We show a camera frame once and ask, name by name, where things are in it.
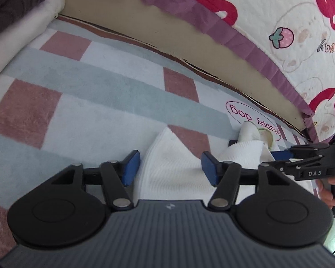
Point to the cream knit sweater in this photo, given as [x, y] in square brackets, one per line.
[167, 167]

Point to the beige bed base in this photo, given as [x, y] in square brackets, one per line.
[156, 30]

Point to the bear printed bedsheet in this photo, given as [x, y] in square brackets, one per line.
[268, 5]

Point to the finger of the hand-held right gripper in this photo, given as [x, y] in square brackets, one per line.
[307, 171]
[282, 154]

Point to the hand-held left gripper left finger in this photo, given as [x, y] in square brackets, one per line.
[131, 167]

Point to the person's right hand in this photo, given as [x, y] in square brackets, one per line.
[323, 194]

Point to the pink grey checked rug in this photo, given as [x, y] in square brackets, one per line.
[100, 89]

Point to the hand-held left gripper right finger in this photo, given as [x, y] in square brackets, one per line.
[209, 167]

